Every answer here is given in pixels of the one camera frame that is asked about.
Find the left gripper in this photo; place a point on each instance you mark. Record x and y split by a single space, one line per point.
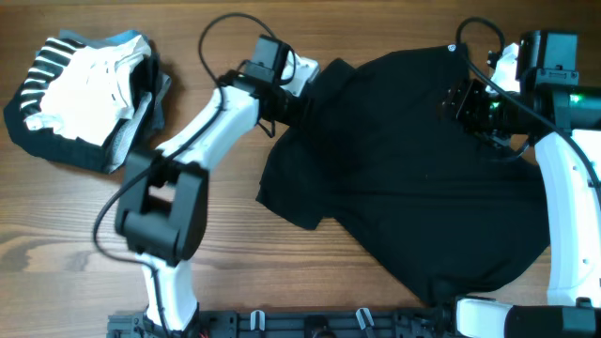
298 115

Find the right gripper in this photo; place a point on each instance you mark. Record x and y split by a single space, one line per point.
457 98

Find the black t-shirt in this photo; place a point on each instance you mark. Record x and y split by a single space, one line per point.
427 200

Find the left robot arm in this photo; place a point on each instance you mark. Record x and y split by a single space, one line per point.
163 210

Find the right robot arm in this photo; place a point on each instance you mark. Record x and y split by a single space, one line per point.
562 119

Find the grey blue folded garments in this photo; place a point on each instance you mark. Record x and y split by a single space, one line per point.
150 85

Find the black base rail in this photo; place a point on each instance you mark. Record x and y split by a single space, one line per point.
400 323

